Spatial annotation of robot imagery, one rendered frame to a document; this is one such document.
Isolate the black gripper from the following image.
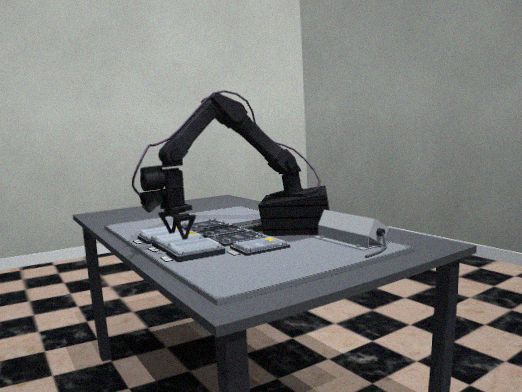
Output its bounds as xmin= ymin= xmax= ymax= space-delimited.
xmin=158 ymin=187 xmax=196 ymax=240

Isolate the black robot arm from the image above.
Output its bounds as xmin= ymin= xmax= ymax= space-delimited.
xmin=140 ymin=93 xmax=318 ymax=213

